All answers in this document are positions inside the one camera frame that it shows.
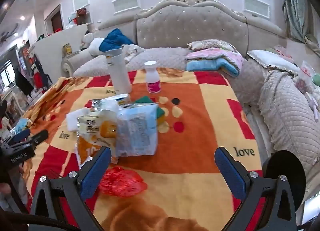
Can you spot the yellow glass jar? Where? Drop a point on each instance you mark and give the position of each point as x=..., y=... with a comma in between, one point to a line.
x=67, y=48

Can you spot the beige tufted headboard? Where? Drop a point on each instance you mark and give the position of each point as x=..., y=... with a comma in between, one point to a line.
x=190, y=25

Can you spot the folded blue blanket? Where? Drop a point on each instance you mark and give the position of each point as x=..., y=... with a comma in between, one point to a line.
x=207, y=67

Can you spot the dark wooden door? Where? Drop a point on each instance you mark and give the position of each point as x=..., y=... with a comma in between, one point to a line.
x=56, y=22

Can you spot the white frilled pillow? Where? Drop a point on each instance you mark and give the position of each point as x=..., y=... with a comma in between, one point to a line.
x=270, y=59

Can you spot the green yellow sponge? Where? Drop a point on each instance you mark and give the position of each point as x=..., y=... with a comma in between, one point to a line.
x=162, y=114

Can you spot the orange red printed blanket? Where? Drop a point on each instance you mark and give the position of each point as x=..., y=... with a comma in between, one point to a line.
x=200, y=133

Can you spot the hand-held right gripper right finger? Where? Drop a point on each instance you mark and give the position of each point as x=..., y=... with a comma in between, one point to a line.
x=230, y=173

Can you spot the pale green curtain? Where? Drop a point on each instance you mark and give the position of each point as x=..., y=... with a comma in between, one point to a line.
x=297, y=15

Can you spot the white plush toy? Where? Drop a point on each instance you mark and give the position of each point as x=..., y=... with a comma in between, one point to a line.
x=93, y=45

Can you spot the ceiling fan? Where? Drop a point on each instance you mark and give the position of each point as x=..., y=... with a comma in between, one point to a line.
x=7, y=34

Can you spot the white crumpled garment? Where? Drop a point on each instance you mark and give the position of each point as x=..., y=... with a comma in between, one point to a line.
x=132, y=52

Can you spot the white foam block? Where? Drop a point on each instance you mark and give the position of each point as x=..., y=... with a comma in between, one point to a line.
x=73, y=121

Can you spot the cream carved bed rail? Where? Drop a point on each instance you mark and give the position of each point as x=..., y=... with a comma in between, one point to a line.
x=68, y=64

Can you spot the folded pink blanket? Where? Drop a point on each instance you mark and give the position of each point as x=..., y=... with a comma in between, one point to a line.
x=220, y=54

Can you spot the yellow bread snack packet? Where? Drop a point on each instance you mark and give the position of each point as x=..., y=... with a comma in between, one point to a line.
x=90, y=143

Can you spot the clear printed plastic bag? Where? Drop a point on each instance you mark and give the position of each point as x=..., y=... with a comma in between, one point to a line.
x=137, y=131

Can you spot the folded floral quilt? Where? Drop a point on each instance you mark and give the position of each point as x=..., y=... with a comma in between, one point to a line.
x=212, y=45

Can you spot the white thermos bottle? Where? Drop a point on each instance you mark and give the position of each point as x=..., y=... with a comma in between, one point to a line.
x=120, y=75

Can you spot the clear pink-print plastic bag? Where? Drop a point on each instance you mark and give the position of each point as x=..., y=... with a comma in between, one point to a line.
x=306, y=73

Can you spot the crinkled silver wrapper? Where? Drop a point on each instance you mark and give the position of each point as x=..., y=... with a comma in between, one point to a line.
x=97, y=103

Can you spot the light green soft item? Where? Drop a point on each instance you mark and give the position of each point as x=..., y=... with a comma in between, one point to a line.
x=316, y=79

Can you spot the black hanging clothes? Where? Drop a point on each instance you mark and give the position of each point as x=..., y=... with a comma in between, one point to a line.
x=23, y=83

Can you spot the blue jacket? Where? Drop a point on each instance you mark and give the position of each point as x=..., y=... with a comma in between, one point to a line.
x=115, y=40

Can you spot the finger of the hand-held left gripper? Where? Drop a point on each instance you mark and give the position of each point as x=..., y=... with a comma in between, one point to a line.
x=37, y=136
x=21, y=134

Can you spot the red plastic bag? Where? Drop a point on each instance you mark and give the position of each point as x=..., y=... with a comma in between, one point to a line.
x=120, y=181

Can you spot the white pink-label medicine bottle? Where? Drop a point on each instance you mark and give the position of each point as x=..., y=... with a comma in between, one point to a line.
x=152, y=75

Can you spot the blue white medicine box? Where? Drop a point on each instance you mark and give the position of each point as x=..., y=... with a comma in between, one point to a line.
x=123, y=99

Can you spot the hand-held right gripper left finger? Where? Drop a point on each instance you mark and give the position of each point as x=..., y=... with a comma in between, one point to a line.
x=95, y=173

